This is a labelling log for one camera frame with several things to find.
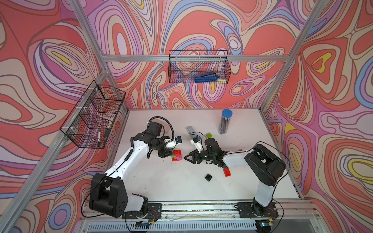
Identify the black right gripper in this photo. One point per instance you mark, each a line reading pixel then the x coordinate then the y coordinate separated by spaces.
pixel 194 155

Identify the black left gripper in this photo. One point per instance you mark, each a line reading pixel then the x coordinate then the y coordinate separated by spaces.
pixel 165 153

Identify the red curved lego brick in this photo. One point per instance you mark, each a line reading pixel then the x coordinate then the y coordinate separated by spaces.
pixel 177 153

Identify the black lego brick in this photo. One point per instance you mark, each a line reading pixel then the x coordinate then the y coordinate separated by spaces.
pixel 208 177

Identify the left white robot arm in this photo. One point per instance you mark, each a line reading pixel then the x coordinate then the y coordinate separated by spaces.
pixel 108 194

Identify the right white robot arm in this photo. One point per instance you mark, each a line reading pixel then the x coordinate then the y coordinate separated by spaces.
pixel 265 164

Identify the blue and cream stapler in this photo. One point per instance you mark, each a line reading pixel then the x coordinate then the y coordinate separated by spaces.
pixel 192 132

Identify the blue lid pencil tube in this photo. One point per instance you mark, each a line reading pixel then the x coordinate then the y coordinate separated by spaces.
pixel 224 121

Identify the marker pen in basket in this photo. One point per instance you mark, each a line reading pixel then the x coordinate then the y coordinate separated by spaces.
pixel 99 139

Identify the yellow item in basket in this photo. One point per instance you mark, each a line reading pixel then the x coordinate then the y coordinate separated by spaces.
pixel 221 81

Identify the blue stapler in basket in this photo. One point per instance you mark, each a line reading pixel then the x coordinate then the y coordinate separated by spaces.
pixel 206 77

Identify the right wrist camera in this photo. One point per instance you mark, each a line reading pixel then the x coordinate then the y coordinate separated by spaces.
pixel 197 142

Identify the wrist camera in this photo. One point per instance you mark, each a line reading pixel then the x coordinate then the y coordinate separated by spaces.
pixel 197 142
pixel 170 144

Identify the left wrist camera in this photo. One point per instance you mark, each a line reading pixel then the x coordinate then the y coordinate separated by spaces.
pixel 170 144

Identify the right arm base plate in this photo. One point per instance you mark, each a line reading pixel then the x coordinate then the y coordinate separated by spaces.
pixel 250 210

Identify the left wire basket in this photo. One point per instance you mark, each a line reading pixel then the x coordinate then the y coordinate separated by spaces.
pixel 95 111

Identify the wire basket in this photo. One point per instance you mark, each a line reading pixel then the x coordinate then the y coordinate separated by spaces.
pixel 185 65
pixel 95 111

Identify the back wire basket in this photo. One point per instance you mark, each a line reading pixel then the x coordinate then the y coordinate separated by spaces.
pixel 185 65

